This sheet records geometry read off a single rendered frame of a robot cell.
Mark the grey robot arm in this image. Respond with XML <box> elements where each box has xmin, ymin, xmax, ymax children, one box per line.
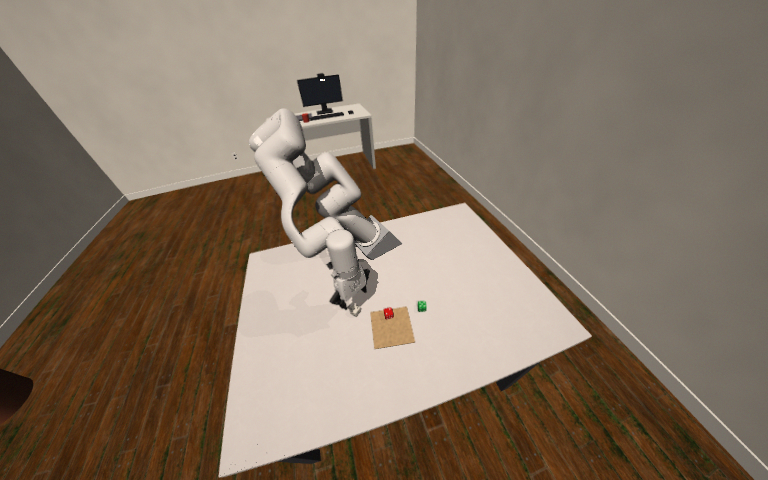
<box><xmin>249</xmin><ymin>108</ymin><xmax>380</xmax><ymax>279</ymax></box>

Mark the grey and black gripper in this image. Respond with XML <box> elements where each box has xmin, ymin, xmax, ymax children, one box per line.
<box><xmin>329</xmin><ymin>262</ymin><xmax>370</xmax><ymax>310</ymax></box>

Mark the tan mat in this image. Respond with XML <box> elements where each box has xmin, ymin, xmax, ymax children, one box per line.
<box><xmin>370</xmin><ymin>307</ymin><xmax>415</xmax><ymax>349</ymax></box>

